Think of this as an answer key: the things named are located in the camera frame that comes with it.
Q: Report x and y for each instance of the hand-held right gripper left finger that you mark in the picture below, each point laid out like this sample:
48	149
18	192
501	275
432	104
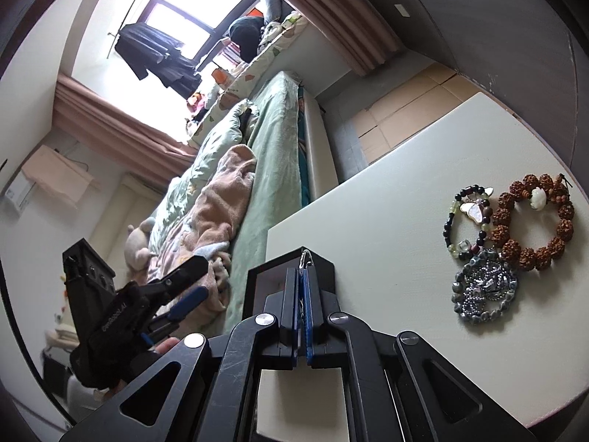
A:
297	317

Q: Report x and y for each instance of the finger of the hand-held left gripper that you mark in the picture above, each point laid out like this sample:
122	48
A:
189	301
182	274

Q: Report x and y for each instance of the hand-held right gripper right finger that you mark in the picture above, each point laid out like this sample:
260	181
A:
309	317

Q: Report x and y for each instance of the black jewelry box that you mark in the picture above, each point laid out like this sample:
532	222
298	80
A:
323	268

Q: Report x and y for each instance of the person's left hand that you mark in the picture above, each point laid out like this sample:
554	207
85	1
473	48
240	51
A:
166	345

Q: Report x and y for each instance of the beige plush toy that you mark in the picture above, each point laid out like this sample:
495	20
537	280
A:
136	248

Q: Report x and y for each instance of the pink fleece blanket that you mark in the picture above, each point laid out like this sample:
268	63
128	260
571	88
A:
216	193

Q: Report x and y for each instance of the green printed quilt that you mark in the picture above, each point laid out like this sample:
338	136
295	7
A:
207	156

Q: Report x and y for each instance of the white air conditioner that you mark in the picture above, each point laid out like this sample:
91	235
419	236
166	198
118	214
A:
18	194

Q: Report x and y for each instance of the green bed sheet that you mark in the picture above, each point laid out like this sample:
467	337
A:
271	147

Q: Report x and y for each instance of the pink cloth cover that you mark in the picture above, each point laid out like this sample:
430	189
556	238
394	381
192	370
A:
55	170

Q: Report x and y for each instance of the pink curtain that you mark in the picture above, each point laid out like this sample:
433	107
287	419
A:
115	119
322	0

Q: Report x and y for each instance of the printed windowsill cushion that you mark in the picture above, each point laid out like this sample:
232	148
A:
257	65

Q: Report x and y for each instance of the black hanging clothes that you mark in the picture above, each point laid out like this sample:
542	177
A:
147	46

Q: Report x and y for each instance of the flat cardboard sheets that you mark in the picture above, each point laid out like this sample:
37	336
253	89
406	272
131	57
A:
414	101

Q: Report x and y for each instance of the black bag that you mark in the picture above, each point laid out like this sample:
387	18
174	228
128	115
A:
244	37

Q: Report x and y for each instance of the dark-framed window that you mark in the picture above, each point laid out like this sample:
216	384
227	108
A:
184	4

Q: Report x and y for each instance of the grey pillow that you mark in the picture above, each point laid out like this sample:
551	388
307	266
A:
270	4

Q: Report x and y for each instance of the white bed frame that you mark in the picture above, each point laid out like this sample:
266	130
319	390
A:
320	147

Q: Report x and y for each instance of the white wall switch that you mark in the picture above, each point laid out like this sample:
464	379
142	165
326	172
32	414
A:
402	9

